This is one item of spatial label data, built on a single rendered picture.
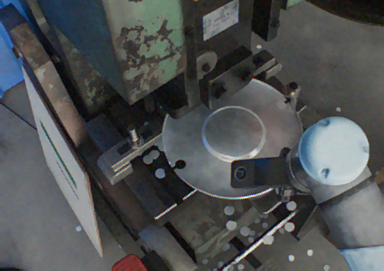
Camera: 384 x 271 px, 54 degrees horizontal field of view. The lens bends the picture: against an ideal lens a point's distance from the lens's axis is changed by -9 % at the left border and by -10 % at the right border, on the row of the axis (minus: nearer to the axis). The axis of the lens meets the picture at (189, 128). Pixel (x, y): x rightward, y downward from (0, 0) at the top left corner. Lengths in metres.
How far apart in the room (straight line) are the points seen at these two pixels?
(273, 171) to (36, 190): 1.32
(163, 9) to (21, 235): 1.39
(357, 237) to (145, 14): 0.34
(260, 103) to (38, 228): 1.13
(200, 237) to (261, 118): 0.28
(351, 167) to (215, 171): 0.41
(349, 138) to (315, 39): 1.74
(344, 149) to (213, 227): 0.51
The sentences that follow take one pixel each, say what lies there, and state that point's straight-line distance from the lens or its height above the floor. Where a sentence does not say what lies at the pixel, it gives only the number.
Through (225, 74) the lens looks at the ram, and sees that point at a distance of 0.68.
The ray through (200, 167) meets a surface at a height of 0.78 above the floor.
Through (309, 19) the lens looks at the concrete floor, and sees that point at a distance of 2.28.
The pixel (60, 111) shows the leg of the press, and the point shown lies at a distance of 1.03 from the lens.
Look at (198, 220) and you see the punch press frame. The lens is 0.90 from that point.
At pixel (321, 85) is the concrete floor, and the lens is 1.97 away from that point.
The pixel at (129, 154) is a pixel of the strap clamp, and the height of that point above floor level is 0.75.
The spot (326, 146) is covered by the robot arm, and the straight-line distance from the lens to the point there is 0.44.
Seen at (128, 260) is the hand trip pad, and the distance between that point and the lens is 0.77.
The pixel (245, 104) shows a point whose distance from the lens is 0.88.
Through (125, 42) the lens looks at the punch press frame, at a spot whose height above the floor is 1.17.
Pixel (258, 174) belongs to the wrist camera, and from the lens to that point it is 0.62.
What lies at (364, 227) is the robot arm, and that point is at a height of 1.08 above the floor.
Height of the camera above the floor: 1.50
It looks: 58 degrees down
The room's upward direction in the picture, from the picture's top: 6 degrees counter-clockwise
